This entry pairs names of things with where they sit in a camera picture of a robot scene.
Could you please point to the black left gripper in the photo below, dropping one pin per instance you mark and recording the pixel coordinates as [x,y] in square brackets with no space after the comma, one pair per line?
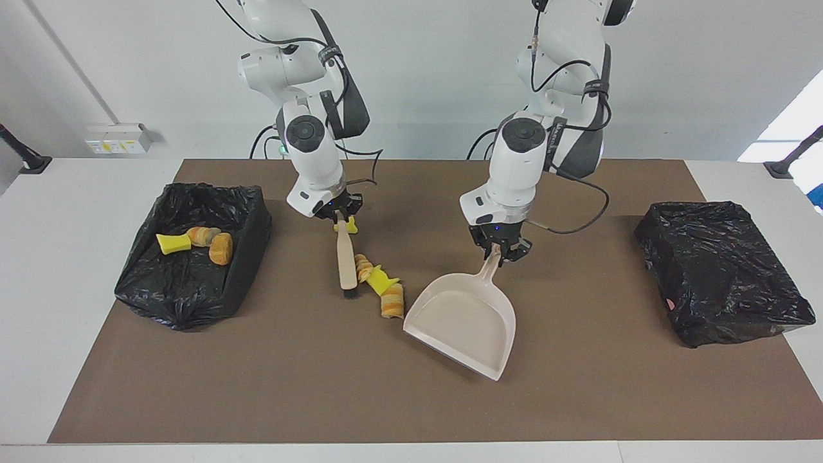
[494,230]

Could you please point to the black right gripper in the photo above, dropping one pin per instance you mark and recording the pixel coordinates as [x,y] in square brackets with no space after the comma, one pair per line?
[337,203]

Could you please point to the beige brush black bristles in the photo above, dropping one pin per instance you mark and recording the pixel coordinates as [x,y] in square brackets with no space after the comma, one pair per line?
[347,263]

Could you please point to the striped toy croissant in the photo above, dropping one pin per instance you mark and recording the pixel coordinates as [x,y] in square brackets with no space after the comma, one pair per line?
[364,267]
[202,236]
[392,302]

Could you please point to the yellow sponge piece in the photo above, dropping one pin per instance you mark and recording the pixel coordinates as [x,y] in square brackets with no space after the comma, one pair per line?
[352,226]
[379,280]
[172,244]

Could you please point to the beige plastic dustpan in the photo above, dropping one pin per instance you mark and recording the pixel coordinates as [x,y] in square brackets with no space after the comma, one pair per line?
[463,321]

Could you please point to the brown toy bread roll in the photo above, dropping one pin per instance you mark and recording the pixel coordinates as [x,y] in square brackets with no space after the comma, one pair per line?
[221,249]

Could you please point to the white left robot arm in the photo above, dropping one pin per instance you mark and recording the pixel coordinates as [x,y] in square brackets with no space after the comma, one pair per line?
[521,167]

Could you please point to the black bagged pink bin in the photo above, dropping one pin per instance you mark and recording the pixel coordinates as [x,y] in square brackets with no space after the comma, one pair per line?
[720,276]

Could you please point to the brown table mat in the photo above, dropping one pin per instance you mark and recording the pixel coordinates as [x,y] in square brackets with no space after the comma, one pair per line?
[411,411]

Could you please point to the blue object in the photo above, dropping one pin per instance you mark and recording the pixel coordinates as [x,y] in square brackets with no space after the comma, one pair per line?
[818,198]

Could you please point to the white wall outlet box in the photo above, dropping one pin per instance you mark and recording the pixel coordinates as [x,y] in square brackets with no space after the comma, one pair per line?
[116,138]

